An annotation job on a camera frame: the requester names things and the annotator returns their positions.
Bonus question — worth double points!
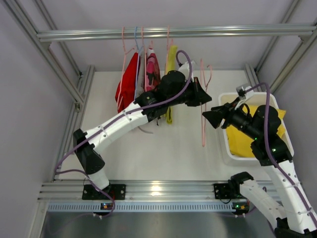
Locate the yellow trousers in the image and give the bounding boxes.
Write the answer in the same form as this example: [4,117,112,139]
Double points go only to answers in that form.
[226,105,286,158]

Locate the lime green trousers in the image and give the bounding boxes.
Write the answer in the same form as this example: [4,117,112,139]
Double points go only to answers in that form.
[164,45,178,124]

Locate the pink hanger of lime trousers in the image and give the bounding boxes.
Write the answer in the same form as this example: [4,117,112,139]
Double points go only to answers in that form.
[164,25,170,75]

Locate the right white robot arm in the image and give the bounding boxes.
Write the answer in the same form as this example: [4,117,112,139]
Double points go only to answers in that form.
[202,102,317,238]

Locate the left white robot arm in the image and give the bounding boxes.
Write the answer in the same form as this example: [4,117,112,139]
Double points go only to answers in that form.
[73,70,212,191]

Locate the pink camouflage trousers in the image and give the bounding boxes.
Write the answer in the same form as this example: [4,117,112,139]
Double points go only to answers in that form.
[145,47,161,91]

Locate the pink hanger of camouflage trousers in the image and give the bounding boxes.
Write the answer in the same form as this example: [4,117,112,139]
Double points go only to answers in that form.
[141,27,154,92]

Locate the red trousers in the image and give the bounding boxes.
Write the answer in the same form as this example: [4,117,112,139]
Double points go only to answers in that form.
[115,53,140,113]

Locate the pink hanger of red trousers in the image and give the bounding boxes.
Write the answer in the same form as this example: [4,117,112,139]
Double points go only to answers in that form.
[117,26,128,110]

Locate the blue hanger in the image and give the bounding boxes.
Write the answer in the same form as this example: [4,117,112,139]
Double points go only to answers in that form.
[133,26,144,100]

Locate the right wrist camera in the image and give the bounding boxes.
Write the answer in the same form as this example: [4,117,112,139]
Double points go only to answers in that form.
[235,84,254,109]

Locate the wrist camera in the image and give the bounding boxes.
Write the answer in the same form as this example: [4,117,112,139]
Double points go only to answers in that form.
[235,84,254,109]
[178,61,194,79]

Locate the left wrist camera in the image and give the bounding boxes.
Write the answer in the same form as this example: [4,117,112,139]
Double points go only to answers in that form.
[178,61,194,79]

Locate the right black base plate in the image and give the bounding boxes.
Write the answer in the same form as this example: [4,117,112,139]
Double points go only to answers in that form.
[213,183,242,200]

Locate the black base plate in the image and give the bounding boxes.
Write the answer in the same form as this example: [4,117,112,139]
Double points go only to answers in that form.
[82,184,126,200]
[213,183,242,200]

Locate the right aluminium frame post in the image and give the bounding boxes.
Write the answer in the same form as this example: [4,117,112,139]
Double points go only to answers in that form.
[245,0,317,93]

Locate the aluminium frame post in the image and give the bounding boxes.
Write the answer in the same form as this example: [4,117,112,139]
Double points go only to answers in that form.
[245,0,317,93]
[0,0,96,181]

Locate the aluminium hanging rail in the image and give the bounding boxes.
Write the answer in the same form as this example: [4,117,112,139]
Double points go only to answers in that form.
[37,23,317,42]

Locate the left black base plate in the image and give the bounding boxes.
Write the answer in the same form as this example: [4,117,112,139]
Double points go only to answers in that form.
[82,184,126,200]

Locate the left aluminium frame post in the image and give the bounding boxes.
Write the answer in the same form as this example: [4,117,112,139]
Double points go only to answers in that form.
[0,0,96,181]

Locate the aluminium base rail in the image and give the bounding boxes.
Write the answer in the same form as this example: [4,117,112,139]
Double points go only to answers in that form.
[38,180,227,202]

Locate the grey slotted cable duct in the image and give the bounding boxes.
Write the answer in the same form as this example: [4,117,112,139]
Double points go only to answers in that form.
[47,201,246,213]

